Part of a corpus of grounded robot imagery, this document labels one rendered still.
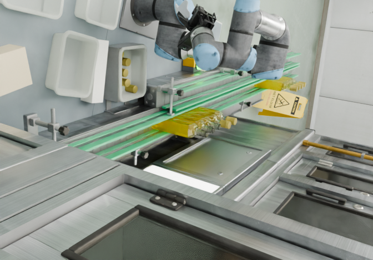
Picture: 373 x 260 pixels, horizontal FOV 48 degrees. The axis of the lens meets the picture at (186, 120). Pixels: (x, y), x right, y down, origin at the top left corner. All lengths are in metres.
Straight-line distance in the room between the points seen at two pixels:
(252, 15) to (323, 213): 0.76
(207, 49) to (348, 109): 6.61
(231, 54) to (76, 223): 0.76
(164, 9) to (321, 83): 6.20
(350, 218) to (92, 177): 1.05
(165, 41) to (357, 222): 0.99
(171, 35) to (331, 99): 6.23
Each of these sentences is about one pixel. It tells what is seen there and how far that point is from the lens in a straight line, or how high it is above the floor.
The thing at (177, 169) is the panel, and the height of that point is 1.10.
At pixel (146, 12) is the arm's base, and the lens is 1.82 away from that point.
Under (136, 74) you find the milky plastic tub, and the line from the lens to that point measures 1.84.
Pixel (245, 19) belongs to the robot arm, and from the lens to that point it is 1.29.
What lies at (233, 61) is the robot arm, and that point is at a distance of 1.29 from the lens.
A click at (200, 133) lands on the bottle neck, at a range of 1.74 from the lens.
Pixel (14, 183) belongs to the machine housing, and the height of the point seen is 1.31.
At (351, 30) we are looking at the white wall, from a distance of 7.59.
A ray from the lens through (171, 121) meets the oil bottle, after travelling 1.79.
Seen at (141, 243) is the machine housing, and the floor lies 1.58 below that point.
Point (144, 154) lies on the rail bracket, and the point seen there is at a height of 1.01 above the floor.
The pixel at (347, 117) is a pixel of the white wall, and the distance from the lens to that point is 7.80.
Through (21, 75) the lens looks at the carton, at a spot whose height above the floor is 0.83.
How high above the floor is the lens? 1.92
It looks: 29 degrees down
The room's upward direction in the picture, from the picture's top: 104 degrees clockwise
